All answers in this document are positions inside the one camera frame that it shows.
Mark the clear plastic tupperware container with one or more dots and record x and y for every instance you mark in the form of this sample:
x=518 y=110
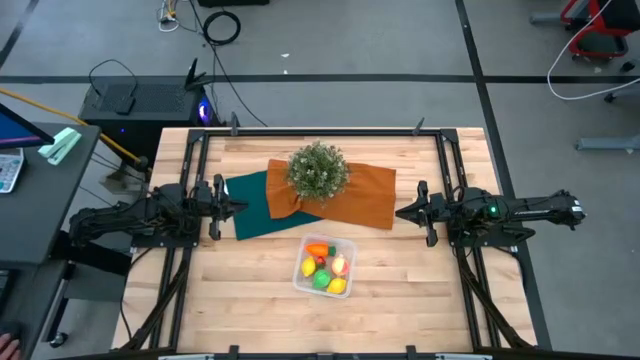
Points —
x=300 y=285

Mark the mint green stapler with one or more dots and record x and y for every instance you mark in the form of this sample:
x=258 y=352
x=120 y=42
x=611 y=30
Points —
x=62 y=142

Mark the green toy pepper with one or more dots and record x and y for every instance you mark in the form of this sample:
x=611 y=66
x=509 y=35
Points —
x=321 y=279

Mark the artificial potted plant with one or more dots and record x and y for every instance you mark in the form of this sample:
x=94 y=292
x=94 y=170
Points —
x=318 y=171

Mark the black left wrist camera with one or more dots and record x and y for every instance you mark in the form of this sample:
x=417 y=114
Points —
x=203 y=191

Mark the red yellow toy peach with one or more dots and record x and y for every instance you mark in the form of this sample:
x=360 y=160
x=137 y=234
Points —
x=340 y=266

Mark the computer monitor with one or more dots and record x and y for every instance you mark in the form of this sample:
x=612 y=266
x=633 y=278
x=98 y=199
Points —
x=15 y=131

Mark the red and black chair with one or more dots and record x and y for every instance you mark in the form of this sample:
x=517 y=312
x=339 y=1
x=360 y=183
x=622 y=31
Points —
x=600 y=47

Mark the white calculator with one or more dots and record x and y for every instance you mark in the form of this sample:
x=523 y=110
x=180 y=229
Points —
x=10 y=170

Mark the dark green cloth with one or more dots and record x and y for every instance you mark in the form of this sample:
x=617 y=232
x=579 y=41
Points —
x=250 y=220

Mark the orange cloth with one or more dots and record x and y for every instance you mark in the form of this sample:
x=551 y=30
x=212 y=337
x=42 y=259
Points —
x=365 y=200

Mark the yellow toy lemon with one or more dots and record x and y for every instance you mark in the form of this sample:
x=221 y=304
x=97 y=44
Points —
x=337 y=286
x=308 y=267

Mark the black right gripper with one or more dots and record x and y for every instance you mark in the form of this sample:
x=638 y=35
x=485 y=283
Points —
x=437 y=212

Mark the grey floor bracket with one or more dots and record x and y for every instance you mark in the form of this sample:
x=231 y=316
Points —
x=120 y=182

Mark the black desk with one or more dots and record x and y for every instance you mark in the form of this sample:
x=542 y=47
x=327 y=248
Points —
x=45 y=210

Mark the person's hand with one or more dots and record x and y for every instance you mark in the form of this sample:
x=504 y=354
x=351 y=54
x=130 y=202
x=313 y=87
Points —
x=7 y=347

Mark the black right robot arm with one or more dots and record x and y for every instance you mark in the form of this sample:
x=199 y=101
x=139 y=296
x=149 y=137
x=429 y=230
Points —
x=530 y=212

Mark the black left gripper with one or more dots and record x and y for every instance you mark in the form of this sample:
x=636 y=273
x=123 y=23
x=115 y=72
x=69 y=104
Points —
x=217 y=220

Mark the yellow pole with black tip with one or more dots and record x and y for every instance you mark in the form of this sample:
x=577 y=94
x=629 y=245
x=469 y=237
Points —
x=50 y=114

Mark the grey metal furniture foot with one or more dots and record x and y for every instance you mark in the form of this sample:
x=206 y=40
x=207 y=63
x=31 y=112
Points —
x=605 y=143

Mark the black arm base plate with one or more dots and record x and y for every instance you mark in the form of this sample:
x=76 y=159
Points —
x=500 y=243
x=165 y=242

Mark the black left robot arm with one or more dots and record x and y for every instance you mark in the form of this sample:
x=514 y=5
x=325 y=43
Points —
x=125 y=220

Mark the black power adapter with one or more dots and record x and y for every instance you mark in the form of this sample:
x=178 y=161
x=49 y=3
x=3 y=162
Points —
x=125 y=105

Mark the orange toy carrot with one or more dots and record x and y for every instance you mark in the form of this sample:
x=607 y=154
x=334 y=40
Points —
x=317 y=249

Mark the black aluminium table frame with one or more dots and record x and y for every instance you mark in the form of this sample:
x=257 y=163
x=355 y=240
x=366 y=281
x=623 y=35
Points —
x=325 y=132

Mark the small black object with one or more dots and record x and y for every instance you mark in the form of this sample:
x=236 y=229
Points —
x=627 y=66

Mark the black computer tower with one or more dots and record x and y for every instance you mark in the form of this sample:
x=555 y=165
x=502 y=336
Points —
x=150 y=100

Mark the black box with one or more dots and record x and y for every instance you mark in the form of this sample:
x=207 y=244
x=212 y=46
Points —
x=232 y=2

